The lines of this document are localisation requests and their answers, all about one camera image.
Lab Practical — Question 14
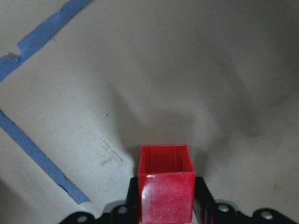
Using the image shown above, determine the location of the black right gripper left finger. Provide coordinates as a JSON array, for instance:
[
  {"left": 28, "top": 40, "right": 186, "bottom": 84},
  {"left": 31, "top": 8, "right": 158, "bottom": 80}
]
[{"left": 100, "top": 177, "right": 140, "bottom": 224}]

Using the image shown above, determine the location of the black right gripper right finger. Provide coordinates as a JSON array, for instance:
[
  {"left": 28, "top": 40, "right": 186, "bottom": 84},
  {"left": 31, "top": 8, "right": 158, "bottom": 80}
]
[{"left": 194, "top": 177, "right": 238, "bottom": 224}]

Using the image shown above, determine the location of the red toy block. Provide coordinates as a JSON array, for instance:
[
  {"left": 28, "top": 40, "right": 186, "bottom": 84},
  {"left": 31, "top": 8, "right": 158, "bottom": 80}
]
[{"left": 138, "top": 145, "right": 195, "bottom": 224}]

